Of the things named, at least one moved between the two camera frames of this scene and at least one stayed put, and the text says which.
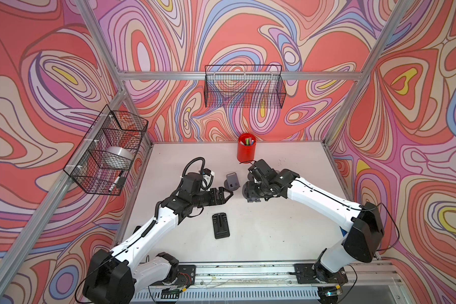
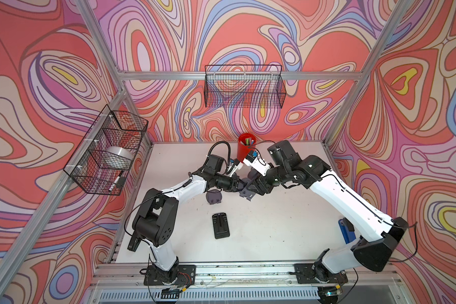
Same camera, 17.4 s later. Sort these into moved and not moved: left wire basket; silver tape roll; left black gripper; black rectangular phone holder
Moved: left black gripper
Not moved: left wire basket; silver tape roll; black rectangular phone holder
